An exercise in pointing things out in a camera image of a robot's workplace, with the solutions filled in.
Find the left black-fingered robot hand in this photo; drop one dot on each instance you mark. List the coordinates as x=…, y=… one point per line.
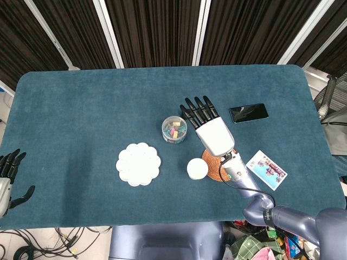
x=4, y=187

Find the right black-fingered robot hand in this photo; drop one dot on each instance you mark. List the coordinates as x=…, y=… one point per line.
x=214, y=135

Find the white cup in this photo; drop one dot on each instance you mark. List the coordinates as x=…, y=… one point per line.
x=197, y=168

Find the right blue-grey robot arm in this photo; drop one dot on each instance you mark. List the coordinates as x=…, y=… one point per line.
x=292, y=219

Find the brown woven round coaster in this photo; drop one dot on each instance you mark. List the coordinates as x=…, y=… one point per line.
x=212, y=168

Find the clear tub of colourful clips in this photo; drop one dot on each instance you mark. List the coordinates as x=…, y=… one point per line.
x=174, y=129

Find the black smartphone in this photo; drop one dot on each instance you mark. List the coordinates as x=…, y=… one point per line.
x=248, y=112

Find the picture postcard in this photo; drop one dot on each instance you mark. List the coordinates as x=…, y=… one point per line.
x=268, y=170

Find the white flower-shaped plate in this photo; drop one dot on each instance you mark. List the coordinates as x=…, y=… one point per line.
x=138, y=163

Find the green checked bag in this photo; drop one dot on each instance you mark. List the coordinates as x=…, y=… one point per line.
x=249, y=245

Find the blue-grey robot torso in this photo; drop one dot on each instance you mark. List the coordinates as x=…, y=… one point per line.
x=165, y=241

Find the teal table mat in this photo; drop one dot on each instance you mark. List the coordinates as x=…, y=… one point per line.
x=95, y=113

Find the grey office chair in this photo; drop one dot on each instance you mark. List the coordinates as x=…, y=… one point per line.
x=332, y=122

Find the pink cloth item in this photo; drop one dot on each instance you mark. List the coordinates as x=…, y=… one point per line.
x=261, y=254

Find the white partition frame post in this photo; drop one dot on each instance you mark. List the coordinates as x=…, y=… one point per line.
x=306, y=31
x=108, y=33
x=51, y=36
x=202, y=32

